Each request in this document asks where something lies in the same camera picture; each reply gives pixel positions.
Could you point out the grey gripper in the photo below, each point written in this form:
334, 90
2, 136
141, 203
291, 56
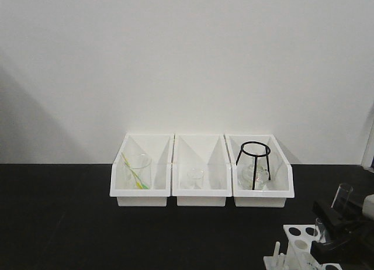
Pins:
348, 247

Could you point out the clear glass test tube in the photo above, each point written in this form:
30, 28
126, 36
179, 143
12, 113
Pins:
320, 231
341, 203

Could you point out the white test tube rack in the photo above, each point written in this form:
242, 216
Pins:
298, 254

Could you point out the right white storage bin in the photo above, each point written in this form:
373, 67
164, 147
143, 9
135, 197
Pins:
278, 189

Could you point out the white storage bin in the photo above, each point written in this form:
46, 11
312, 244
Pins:
209, 153
142, 170
278, 189

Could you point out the clear glass flask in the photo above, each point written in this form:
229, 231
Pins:
255, 172

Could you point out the middle white storage bin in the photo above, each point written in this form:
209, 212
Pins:
209, 153

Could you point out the small clear glass beaker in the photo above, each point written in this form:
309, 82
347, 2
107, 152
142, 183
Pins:
195, 178

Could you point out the left white storage bin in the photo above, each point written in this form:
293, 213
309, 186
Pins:
142, 170

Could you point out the yellow green plastic dropper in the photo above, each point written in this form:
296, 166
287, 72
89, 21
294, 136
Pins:
135, 173

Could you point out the black wire tripod stand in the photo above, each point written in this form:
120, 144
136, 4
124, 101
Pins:
248, 147

